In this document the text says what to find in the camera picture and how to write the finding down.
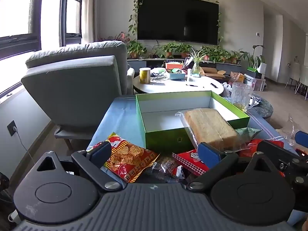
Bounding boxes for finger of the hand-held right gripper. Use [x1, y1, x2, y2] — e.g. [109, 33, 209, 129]
[256, 140, 300, 172]
[295, 131, 308, 148]

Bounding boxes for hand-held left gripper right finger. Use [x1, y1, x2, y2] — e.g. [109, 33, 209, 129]
[187, 142, 278, 193]

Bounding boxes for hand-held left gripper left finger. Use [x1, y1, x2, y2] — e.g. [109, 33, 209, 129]
[33, 141, 122, 193]

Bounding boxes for red patterned snack packet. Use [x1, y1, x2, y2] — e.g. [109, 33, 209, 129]
[172, 149, 210, 177]

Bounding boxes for glossy red snack packet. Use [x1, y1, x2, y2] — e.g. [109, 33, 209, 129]
[237, 138, 285, 157]

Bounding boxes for bagged sliced bread loaf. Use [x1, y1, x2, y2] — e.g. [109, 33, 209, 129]
[175, 108, 249, 153]

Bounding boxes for red yellow snack packet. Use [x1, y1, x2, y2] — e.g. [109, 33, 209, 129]
[87, 132, 161, 183]

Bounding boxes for small black white snack packet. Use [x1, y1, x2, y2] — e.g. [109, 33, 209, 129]
[172, 167, 190, 181]

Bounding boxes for green white snack packet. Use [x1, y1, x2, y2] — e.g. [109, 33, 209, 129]
[234, 127, 263, 145]

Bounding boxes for green cardboard box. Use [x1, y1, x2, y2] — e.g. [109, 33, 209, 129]
[135, 91, 251, 153]

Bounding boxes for crinkled clear plastic bag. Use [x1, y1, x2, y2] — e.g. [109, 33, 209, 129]
[277, 117, 300, 147]

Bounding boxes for dark marble round table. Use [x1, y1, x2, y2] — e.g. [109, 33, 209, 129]
[224, 90, 274, 124]

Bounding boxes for white chair with metal legs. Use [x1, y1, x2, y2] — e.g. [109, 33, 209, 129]
[285, 63, 308, 95]

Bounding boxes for clear glass mug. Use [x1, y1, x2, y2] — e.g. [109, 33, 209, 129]
[230, 82, 256, 113]

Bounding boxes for white plastic bag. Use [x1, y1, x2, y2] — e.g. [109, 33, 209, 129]
[221, 82, 233, 97]

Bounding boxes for clear storage boxes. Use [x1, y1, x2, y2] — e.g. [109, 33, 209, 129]
[244, 73, 266, 91]

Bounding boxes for white round coffee table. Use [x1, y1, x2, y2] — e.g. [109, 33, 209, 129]
[133, 73, 225, 96]

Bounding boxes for grey armchair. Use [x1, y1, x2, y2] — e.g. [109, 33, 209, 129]
[21, 41, 135, 150]

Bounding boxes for tall plant in white pot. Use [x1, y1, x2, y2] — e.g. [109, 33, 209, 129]
[239, 44, 267, 74]

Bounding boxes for open cardboard box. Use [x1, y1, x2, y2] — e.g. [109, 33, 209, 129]
[200, 66, 227, 79]

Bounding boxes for orange bag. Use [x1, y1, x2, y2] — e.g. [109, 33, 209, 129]
[230, 72, 245, 84]

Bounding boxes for light blue basket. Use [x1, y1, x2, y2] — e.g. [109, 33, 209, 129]
[166, 71, 186, 80]

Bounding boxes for spider plant in glass vase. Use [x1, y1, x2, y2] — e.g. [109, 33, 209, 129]
[185, 48, 213, 75]

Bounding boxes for yellow tin can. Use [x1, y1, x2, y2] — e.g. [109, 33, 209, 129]
[140, 67, 151, 85]

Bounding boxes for orange box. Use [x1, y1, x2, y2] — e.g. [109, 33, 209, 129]
[166, 62, 184, 70]

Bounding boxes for green potted plant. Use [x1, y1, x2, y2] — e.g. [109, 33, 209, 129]
[201, 46, 231, 63]
[177, 43, 193, 59]
[160, 42, 178, 58]
[127, 41, 147, 59]
[230, 50, 241, 64]

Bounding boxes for red flowering plant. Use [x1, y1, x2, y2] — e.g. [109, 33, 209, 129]
[99, 32, 132, 44]

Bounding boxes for green trailing vine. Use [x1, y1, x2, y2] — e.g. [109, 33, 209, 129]
[127, 0, 223, 44]

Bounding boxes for beige curtain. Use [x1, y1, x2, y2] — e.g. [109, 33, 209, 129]
[81, 0, 97, 45]

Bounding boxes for black framed window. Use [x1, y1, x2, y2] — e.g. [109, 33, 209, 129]
[0, 0, 43, 61]
[59, 0, 85, 47]

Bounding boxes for white cable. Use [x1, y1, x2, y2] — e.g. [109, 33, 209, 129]
[14, 127, 37, 167]

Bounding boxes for black wall socket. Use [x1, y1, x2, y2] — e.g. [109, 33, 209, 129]
[7, 120, 17, 136]

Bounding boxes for black wall television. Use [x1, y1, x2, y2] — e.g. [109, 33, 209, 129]
[137, 0, 219, 45]

